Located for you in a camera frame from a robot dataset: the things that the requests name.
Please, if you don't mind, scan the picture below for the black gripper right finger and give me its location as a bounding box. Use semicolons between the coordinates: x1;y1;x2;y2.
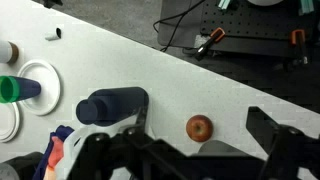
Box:
245;105;320;161

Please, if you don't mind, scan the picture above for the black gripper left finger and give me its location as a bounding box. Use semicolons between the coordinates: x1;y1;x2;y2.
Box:
123;105;158;143

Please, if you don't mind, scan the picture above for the navy water bottle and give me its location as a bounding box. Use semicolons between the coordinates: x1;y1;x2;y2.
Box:
75;86;150;127

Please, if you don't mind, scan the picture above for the red apple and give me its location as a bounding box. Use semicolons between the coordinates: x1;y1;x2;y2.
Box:
185;114;214;143

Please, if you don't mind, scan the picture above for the blue cloth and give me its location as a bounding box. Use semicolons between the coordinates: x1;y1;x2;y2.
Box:
32;124;75;180

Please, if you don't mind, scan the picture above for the orange cloth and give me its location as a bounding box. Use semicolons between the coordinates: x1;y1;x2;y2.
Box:
43;135;65;180

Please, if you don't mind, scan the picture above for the black perforated breadboard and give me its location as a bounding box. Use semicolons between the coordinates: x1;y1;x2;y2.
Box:
199;0;320;58

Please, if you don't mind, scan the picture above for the white plate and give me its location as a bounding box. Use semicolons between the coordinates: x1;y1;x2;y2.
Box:
0;101;21;144
17;59;62;117

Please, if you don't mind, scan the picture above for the navy plastic cup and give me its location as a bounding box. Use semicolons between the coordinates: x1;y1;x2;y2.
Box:
14;77;42;102

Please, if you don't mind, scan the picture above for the small white tube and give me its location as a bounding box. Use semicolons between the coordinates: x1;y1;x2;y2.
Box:
44;27;63;42

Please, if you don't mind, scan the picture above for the green plastic cup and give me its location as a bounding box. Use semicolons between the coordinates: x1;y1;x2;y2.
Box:
0;75;21;104

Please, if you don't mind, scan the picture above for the orange handled black clamp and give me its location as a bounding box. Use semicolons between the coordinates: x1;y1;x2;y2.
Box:
194;27;226;62
283;29;309;68

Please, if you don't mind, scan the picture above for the thin black cable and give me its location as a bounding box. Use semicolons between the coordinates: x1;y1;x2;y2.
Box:
152;0;207;53

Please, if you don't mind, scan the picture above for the teal plastic bracket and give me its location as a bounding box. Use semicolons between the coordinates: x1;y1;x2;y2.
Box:
298;0;315;15
217;0;232;11

